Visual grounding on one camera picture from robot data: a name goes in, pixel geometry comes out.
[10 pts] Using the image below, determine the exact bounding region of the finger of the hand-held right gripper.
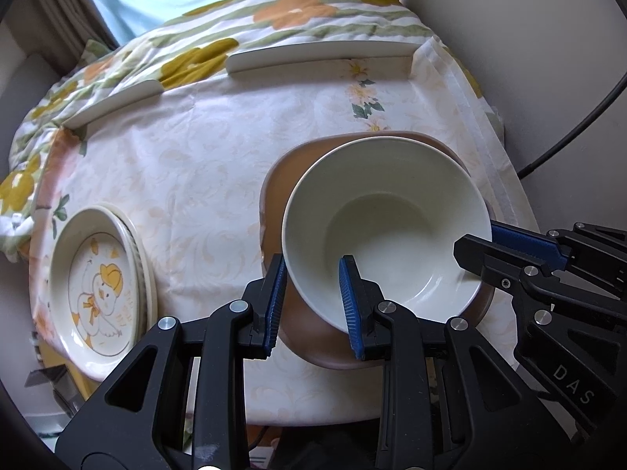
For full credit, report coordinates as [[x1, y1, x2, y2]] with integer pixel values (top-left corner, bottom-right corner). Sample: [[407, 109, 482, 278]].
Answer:
[[490, 222, 627, 276], [453, 235, 627, 325]]

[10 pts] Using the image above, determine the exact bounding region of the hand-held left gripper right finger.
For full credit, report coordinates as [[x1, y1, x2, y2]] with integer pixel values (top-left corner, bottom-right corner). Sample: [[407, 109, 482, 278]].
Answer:
[[339, 255, 574, 470]]

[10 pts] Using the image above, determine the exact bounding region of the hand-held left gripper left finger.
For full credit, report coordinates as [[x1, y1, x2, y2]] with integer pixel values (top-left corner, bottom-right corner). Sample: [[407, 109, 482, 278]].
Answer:
[[55, 253, 287, 470]]

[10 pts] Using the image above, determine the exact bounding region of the cream round bowl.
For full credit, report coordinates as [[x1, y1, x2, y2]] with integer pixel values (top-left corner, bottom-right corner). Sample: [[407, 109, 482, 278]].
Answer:
[[281, 136, 492, 334]]

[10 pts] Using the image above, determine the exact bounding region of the brown plate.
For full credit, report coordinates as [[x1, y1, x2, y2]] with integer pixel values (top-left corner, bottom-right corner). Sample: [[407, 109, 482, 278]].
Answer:
[[259, 130, 497, 370]]

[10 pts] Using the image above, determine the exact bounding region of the large plain white plate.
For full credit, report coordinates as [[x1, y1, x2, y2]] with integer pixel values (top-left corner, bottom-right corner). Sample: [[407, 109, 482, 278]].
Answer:
[[105, 203, 158, 334]]

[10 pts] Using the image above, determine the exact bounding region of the cream duck print plate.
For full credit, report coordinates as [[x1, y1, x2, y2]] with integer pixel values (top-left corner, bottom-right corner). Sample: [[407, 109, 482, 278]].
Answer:
[[48, 206, 148, 383]]

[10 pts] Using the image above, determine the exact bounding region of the cream floral tablecloth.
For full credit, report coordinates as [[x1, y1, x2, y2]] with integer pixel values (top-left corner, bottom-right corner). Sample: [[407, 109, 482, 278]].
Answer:
[[27, 39, 522, 427]]

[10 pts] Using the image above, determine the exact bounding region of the floral striped blanket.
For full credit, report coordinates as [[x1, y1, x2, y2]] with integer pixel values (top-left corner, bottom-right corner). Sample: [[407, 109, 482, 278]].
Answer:
[[0, 0, 437, 262]]

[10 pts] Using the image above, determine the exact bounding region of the brown curtain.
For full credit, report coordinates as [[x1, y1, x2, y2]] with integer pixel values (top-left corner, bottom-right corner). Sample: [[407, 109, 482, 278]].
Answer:
[[10, 0, 118, 60]]

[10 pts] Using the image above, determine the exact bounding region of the black cable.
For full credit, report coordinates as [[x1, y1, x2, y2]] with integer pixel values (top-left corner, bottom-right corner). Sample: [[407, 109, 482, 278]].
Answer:
[[516, 78, 627, 179]]

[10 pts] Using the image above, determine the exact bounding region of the long white table edge rail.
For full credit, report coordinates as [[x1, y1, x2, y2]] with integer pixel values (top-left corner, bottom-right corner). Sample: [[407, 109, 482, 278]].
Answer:
[[228, 39, 427, 76]]

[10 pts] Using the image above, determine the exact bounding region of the short white table edge rail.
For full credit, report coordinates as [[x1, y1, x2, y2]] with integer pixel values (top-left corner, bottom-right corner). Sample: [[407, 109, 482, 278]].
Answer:
[[63, 80, 163, 130]]

